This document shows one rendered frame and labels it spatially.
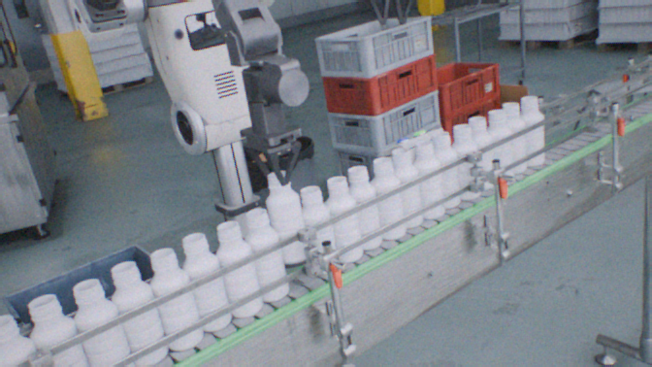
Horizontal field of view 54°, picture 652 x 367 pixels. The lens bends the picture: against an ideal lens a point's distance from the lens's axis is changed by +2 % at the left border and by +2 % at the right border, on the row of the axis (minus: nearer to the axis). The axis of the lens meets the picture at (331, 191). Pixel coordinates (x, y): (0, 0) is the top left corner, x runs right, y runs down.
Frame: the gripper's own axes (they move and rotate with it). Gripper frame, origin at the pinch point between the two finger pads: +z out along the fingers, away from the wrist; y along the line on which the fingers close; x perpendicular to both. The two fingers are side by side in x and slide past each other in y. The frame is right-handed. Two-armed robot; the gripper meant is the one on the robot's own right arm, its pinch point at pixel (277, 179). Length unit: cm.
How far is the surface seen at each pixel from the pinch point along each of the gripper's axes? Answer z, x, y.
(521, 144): 13, 65, 3
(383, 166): 4.6, 22.5, 2.5
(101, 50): 70, 265, -908
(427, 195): 14.6, 33.1, 3.1
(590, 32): 113, 678, -347
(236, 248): 7.6, -12.2, 3.1
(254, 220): 4.9, -7.3, 2.0
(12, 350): 8.0, -47.0, 3.3
